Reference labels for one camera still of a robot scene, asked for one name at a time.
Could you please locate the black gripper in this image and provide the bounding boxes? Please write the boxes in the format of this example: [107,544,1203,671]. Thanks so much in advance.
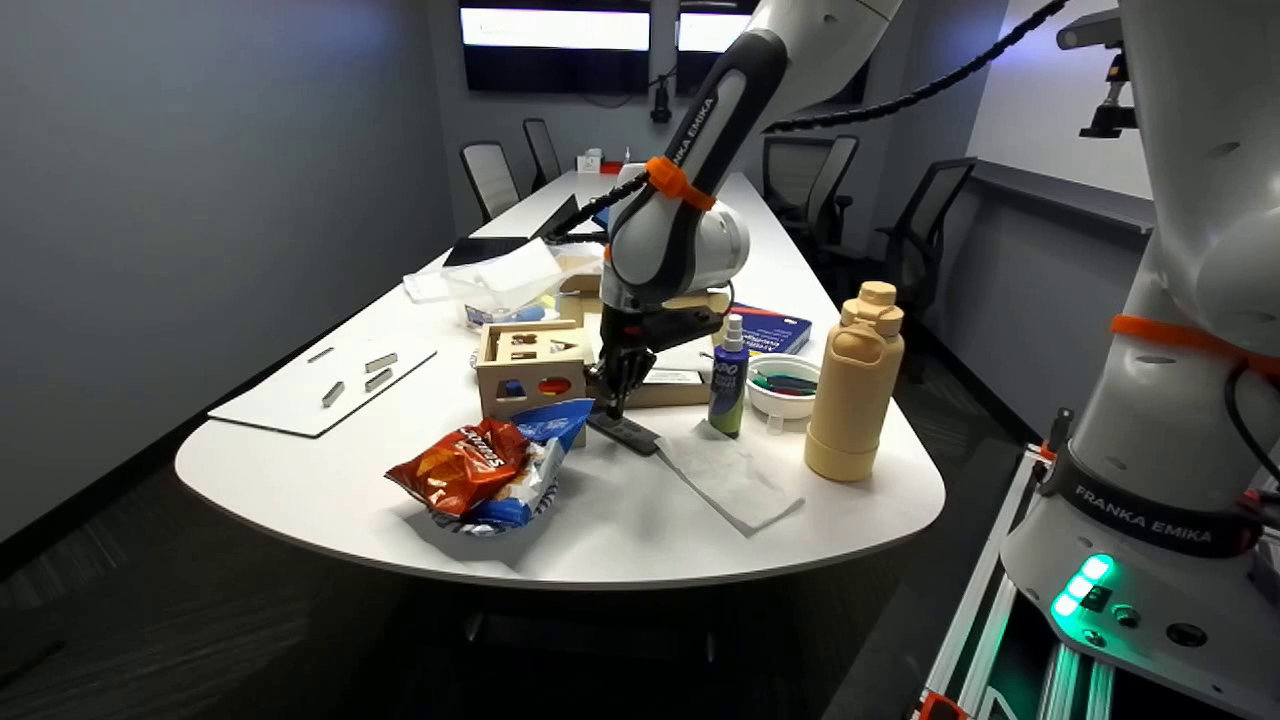
[592,299,698,419]

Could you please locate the grey remote control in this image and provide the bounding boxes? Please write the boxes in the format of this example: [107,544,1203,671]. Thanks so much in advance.
[583,403,664,460]

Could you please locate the blue chips bag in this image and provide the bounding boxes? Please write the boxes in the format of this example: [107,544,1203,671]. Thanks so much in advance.
[455,391,601,542]

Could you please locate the wooden shape sorter box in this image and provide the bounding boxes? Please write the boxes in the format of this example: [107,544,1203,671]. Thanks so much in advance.
[473,315,601,426]

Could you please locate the clear plastic storage container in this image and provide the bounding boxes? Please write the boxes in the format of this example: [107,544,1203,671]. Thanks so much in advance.
[455,238,566,332]

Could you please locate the white round bowl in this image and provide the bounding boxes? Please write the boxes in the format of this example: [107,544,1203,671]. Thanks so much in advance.
[742,352,822,430]

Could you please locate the blue Artificial Intelligence book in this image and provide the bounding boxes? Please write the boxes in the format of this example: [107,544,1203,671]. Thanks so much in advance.
[726,299,814,360]

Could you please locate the red Doritos chips bag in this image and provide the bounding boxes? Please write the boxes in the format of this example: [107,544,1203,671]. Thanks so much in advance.
[383,418,539,524]

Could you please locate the black laptop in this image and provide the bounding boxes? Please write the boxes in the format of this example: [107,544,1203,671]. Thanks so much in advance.
[438,229,539,273]

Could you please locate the tan insulated water bottle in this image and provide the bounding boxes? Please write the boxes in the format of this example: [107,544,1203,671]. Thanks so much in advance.
[798,278,913,489]

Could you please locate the black office chair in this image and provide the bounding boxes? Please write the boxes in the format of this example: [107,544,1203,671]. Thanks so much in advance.
[455,138,522,226]
[761,129,863,262]
[521,112,566,193]
[879,154,981,332]

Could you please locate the white sheet with rulers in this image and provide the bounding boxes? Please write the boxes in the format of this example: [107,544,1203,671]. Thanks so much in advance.
[202,336,443,445]

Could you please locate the wall mounted screen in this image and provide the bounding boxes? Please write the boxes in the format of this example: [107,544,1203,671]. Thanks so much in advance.
[455,0,768,99]

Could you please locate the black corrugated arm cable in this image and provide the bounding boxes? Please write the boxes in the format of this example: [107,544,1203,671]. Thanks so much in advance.
[761,0,1073,139]

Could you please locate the robot mounting cart frame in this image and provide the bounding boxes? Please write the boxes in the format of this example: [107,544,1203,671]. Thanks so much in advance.
[915,438,1280,720]

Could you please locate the black camera on stand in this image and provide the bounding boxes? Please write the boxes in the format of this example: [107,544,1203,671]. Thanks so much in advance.
[1052,6,1148,139]

